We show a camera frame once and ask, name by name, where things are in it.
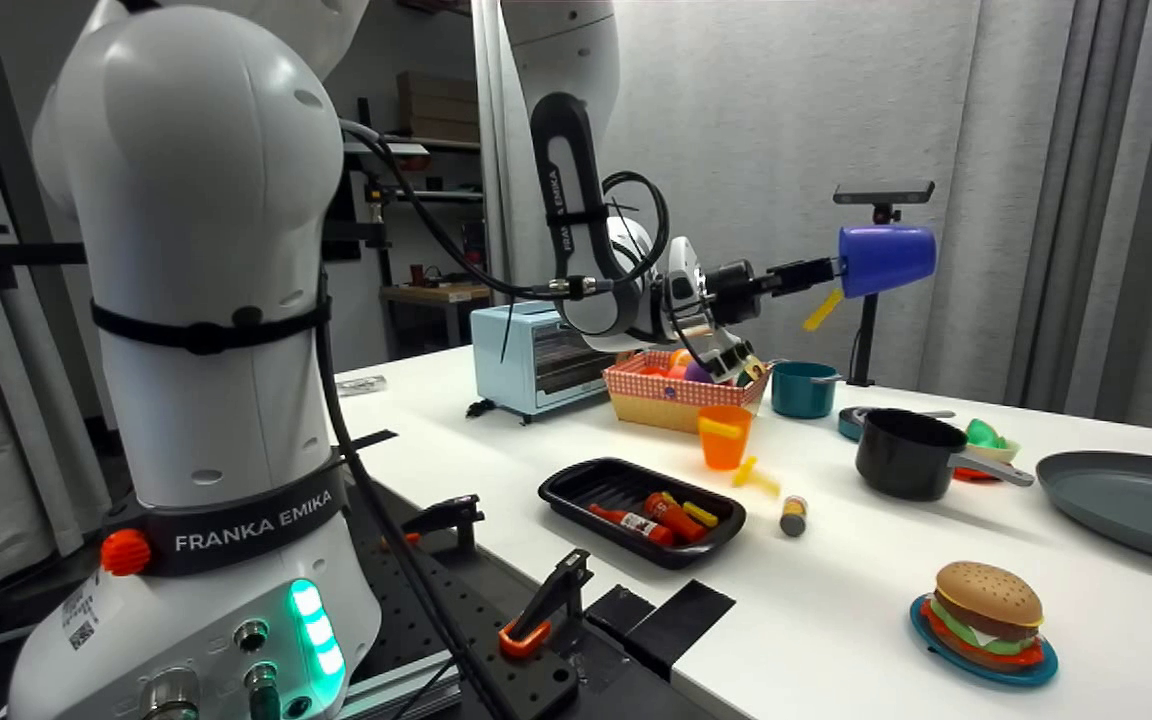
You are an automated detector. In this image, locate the teal toy pot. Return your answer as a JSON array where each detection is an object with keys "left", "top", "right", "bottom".
[{"left": 766, "top": 357, "right": 844, "bottom": 425}]

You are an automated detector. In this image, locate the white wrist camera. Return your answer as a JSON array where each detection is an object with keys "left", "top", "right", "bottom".
[{"left": 664, "top": 232, "right": 714, "bottom": 320}]

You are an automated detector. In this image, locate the toy hamburger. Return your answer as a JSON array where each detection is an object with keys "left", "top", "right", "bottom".
[{"left": 926, "top": 554, "right": 1046, "bottom": 671}]

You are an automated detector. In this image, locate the black perforated breadboard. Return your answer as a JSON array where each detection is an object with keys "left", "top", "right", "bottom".
[{"left": 332, "top": 464, "right": 751, "bottom": 720}]

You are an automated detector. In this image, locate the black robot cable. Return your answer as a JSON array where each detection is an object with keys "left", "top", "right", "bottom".
[{"left": 310, "top": 116, "right": 512, "bottom": 720}]

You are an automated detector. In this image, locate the large grey tray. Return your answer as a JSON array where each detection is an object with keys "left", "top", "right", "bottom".
[{"left": 1033, "top": 447, "right": 1152, "bottom": 576}]

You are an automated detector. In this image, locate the black tripod stand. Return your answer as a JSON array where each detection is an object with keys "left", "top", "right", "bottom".
[{"left": 828, "top": 180, "right": 940, "bottom": 390}]

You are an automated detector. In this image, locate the aluminium extrusion rail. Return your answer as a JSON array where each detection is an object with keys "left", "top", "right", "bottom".
[{"left": 338, "top": 651, "right": 463, "bottom": 720}]

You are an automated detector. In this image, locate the orange plastic cup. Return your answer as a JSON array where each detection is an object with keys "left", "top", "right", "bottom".
[{"left": 691, "top": 400, "right": 755, "bottom": 473}]

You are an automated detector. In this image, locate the yellow toy potato chip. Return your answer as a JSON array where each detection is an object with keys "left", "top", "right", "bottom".
[
  {"left": 801, "top": 284, "right": 853, "bottom": 335},
  {"left": 679, "top": 497, "right": 725, "bottom": 535},
  {"left": 729, "top": 450, "right": 784, "bottom": 498}
]

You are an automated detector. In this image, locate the light blue toy oven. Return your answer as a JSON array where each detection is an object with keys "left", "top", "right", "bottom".
[{"left": 469, "top": 297, "right": 622, "bottom": 425}]

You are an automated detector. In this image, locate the toy burger stack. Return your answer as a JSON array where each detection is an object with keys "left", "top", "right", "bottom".
[{"left": 908, "top": 591, "right": 1063, "bottom": 693}]

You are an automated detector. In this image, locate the small toy food can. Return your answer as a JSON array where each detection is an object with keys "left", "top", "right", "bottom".
[{"left": 774, "top": 491, "right": 811, "bottom": 545}]

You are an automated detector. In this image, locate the green toy food piece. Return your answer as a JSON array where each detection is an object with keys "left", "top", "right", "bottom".
[{"left": 961, "top": 415, "right": 1025, "bottom": 464}]

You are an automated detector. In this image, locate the plain toy ketchup bottle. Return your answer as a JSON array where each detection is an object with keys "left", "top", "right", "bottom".
[{"left": 638, "top": 488, "right": 705, "bottom": 545}]

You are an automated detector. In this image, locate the black pot grey handle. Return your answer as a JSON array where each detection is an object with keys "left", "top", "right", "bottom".
[{"left": 853, "top": 408, "right": 1037, "bottom": 503}]

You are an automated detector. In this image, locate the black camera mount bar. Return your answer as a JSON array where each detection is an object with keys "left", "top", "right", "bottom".
[{"left": 0, "top": 221, "right": 94, "bottom": 300}]

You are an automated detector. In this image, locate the blue plastic cup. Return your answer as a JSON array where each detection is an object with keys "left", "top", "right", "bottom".
[{"left": 836, "top": 221, "right": 940, "bottom": 300}]

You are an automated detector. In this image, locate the orange handled black clamp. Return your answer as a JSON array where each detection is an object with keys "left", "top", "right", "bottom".
[
  {"left": 496, "top": 545, "right": 595, "bottom": 666},
  {"left": 392, "top": 491, "right": 487, "bottom": 559}
]

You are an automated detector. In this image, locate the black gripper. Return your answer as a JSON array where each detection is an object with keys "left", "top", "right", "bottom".
[{"left": 701, "top": 251, "right": 844, "bottom": 329}]

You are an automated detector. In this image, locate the background storage shelf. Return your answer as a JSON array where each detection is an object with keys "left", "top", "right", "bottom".
[{"left": 349, "top": 64, "right": 496, "bottom": 360}]

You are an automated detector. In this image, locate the red ketchup bottle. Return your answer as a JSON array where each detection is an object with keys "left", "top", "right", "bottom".
[{"left": 585, "top": 498, "right": 674, "bottom": 550}]

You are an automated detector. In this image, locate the black ribbed plastic tray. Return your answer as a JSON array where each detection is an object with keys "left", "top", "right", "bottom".
[{"left": 533, "top": 455, "right": 751, "bottom": 570}]

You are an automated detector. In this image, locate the black tape strip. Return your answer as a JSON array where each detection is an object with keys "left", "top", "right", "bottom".
[{"left": 334, "top": 425, "right": 401, "bottom": 459}]

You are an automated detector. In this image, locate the red checkered cardboard basket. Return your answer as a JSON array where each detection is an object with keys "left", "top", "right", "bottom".
[{"left": 598, "top": 343, "right": 774, "bottom": 440}]

